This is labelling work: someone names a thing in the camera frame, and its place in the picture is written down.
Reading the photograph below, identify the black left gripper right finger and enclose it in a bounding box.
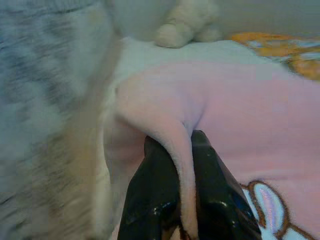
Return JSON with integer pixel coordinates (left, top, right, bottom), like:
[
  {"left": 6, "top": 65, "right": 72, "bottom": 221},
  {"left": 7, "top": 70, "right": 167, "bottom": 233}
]
[{"left": 190, "top": 129, "right": 263, "bottom": 240}]

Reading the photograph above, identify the pink plush pillow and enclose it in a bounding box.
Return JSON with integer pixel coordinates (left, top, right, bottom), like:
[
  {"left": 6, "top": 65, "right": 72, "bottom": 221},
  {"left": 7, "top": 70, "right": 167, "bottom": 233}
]
[{"left": 109, "top": 61, "right": 320, "bottom": 240}]

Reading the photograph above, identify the grey white fuzzy blanket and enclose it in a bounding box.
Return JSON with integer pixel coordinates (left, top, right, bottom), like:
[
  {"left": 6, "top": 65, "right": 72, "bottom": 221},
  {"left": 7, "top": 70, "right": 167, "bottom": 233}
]
[{"left": 0, "top": 0, "right": 118, "bottom": 240}]

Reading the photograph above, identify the yellow cartoon cat blanket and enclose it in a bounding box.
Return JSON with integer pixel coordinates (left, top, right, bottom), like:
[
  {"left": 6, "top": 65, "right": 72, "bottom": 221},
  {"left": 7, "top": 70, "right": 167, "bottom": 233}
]
[{"left": 231, "top": 31, "right": 320, "bottom": 82}]

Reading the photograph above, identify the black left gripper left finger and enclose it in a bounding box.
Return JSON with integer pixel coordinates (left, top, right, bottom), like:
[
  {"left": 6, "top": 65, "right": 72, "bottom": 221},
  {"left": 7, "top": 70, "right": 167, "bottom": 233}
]
[{"left": 117, "top": 136, "right": 185, "bottom": 240}]

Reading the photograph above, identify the white plush toy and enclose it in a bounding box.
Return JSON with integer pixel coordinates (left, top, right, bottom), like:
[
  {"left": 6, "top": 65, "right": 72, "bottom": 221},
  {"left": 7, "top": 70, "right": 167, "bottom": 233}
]
[{"left": 153, "top": 0, "right": 223, "bottom": 49}]

